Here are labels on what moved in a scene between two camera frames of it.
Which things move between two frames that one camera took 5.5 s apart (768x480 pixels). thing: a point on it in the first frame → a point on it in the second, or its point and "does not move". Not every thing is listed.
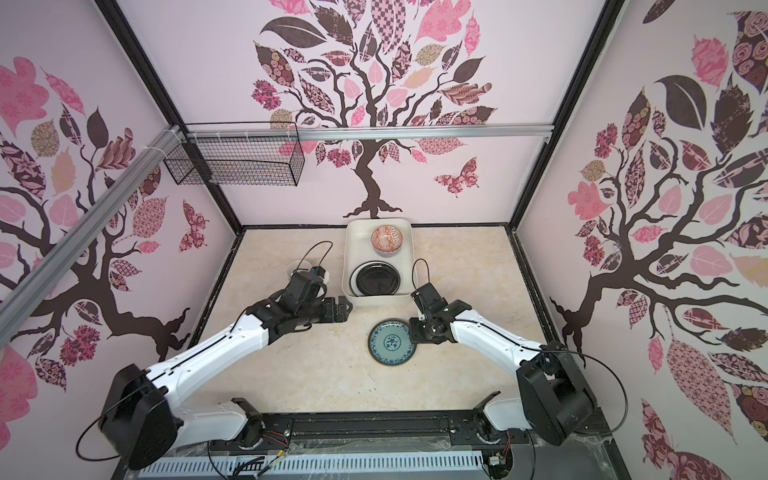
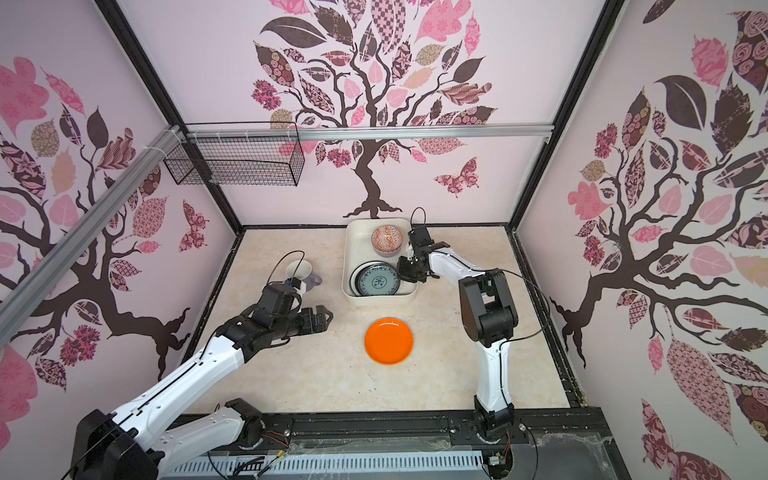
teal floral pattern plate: (390, 342) → (377, 280)
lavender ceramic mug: (293, 266) does not move
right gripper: (415, 334) → (402, 272)
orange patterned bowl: (386, 240) does not move
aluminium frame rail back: (371, 134) does not move
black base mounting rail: (587, 454) does not move
